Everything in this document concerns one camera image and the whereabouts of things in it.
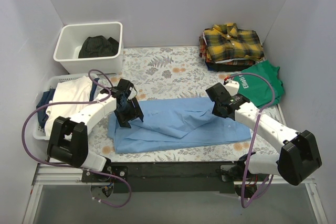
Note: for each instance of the white perforated laundry basket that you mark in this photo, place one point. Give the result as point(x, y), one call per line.
point(39, 132)

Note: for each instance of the cream white garment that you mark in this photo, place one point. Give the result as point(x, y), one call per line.
point(70, 91)

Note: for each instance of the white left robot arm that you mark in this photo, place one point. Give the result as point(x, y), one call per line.
point(68, 142)

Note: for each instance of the aluminium frame rail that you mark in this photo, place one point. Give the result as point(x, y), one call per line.
point(50, 175)

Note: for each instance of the white plastic bin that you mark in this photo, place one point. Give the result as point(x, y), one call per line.
point(72, 38)

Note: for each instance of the light blue long sleeve shirt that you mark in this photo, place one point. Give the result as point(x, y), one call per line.
point(175, 123)

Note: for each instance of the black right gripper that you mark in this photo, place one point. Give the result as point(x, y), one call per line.
point(219, 109)

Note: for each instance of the dark striped garment in bin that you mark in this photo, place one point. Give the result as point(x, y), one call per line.
point(98, 46)

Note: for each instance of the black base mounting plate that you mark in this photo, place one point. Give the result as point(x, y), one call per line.
point(149, 177)

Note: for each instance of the stack of folded plaid shirts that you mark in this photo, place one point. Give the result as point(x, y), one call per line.
point(202, 54)

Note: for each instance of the green t-shirt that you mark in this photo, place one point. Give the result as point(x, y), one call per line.
point(256, 89)

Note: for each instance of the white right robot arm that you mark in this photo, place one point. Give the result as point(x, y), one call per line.
point(297, 154)

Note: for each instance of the yellow plaid flannel shirt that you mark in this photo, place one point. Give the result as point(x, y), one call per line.
point(227, 43)

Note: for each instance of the dark blue denim garment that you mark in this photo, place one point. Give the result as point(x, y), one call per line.
point(42, 116)

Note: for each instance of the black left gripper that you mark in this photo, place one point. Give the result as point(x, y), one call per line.
point(130, 114)

